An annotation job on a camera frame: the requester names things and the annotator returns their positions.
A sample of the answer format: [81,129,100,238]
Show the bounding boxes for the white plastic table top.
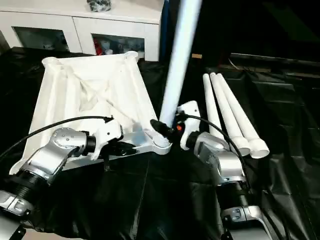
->
[9,51,173,176]

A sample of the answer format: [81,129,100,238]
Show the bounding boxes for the white plastic table leg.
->
[158,0,203,126]
[202,73,227,141]
[209,72,252,156]
[216,73,270,160]

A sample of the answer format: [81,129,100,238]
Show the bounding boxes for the black table mat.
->
[0,46,320,240]

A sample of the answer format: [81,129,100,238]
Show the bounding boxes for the dark long bar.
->
[229,52,320,73]

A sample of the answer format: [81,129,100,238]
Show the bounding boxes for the black left camera cable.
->
[0,115,115,171]

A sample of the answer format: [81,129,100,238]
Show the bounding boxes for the white glass-door cabinet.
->
[0,0,162,62]

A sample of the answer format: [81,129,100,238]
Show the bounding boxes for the dark bundle on cabinet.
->
[86,0,112,13]

